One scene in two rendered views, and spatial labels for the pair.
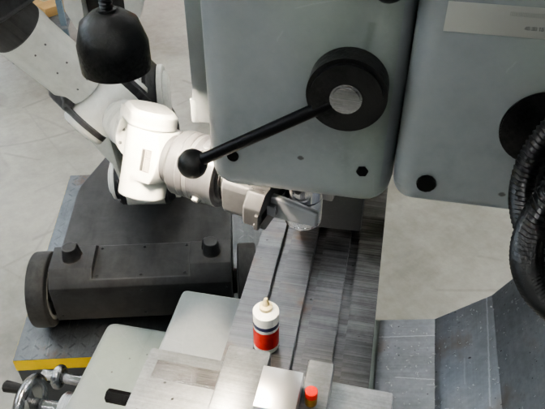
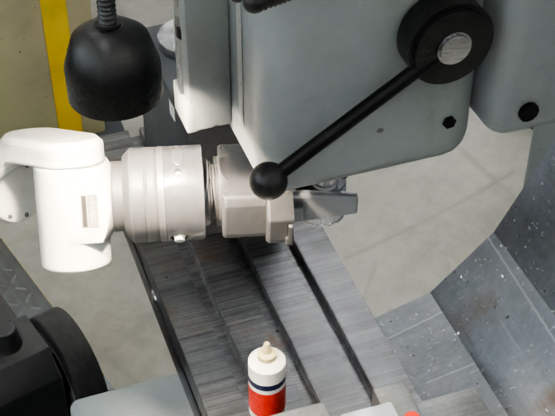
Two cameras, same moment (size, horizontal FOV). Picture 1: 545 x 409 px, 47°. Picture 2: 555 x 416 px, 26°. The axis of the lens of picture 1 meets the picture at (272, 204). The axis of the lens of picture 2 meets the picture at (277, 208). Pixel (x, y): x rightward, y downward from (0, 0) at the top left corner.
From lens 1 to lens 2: 51 cm
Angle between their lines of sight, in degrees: 23
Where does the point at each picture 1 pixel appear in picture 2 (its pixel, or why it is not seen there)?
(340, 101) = (450, 52)
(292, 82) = (374, 46)
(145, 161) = (90, 212)
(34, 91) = not seen: outside the picture
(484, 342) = (516, 290)
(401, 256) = not seen: hidden behind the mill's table
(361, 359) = (392, 374)
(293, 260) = (222, 290)
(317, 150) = (400, 115)
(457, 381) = (507, 350)
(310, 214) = (349, 200)
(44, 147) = not seen: outside the picture
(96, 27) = (115, 49)
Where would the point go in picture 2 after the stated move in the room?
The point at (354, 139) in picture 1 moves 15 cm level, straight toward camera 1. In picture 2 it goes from (440, 88) to (539, 202)
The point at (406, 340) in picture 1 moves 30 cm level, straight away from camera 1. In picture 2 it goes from (411, 333) to (350, 182)
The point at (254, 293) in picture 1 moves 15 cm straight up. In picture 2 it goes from (202, 354) to (196, 260)
